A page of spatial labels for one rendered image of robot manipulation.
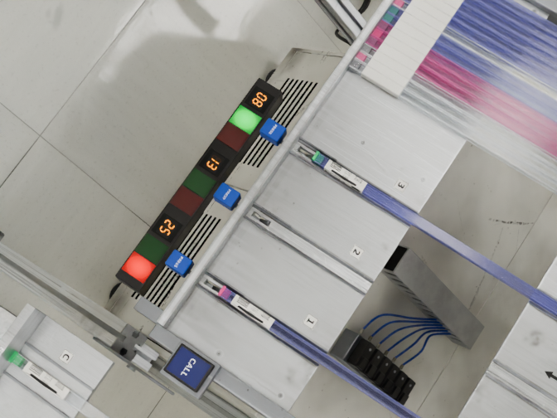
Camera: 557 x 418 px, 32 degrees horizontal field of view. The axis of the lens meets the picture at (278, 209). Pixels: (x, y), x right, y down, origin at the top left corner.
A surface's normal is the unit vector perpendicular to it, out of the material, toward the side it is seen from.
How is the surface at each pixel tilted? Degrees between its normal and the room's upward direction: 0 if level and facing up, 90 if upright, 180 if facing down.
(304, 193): 46
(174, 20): 0
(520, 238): 0
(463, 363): 0
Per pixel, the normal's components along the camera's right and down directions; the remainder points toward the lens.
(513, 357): -0.02, -0.27
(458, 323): 0.58, 0.20
